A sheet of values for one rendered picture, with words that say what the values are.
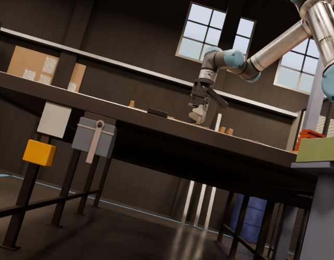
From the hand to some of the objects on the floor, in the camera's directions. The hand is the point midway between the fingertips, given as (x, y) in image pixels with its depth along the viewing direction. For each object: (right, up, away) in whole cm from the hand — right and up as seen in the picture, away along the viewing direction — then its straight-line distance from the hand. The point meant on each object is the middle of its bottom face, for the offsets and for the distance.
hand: (200, 126), depth 160 cm
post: (+77, -142, +164) cm, 230 cm away
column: (+20, -98, -52) cm, 113 cm away
